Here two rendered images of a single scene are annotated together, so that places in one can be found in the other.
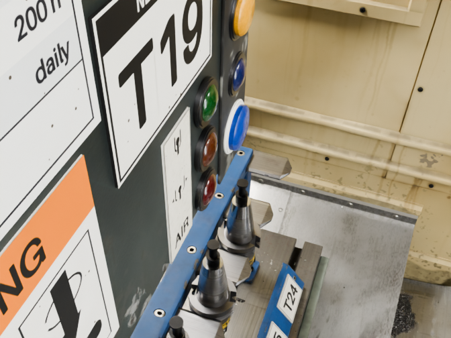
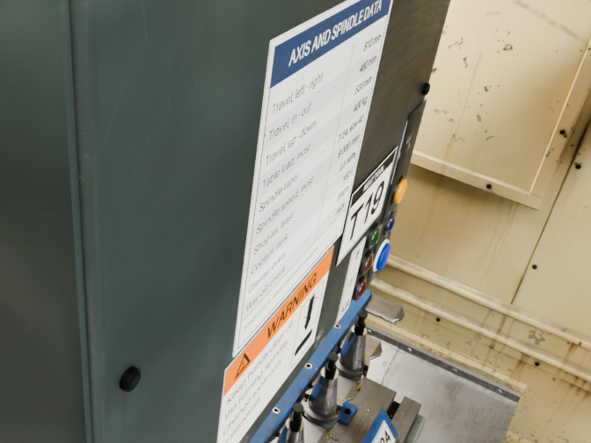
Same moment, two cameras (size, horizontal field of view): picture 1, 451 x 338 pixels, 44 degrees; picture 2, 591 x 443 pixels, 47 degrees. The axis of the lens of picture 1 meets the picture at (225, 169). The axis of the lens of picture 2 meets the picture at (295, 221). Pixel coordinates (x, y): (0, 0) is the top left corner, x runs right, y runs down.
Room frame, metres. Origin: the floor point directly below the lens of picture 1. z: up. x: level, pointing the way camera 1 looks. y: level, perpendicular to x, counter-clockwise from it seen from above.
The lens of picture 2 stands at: (-0.30, 0.05, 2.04)
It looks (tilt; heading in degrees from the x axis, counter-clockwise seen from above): 35 degrees down; 4
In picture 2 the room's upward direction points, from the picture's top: 10 degrees clockwise
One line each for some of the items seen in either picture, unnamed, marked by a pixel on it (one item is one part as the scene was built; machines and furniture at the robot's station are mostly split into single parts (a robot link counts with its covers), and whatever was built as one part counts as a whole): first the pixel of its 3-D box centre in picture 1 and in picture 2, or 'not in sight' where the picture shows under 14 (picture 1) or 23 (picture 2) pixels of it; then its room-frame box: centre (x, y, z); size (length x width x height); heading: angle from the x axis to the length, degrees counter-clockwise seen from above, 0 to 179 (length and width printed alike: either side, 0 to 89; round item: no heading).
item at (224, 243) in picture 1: (239, 237); (349, 364); (0.51, -0.02, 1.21); 0.06 x 0.06 x 0.03
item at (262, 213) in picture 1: (250, 211); (362, 344); (0.57, -0.04, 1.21); 0.07 x 0.05 x 0.01; 72
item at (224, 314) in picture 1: (212, 298); (320, 409); (0.41, 0.01, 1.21); 0.06 x 0.06 x 0.03
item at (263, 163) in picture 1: (270, 165); (385, 309); (0.67, -0.08, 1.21); 0.07 x 0.05 x 0.01; 72
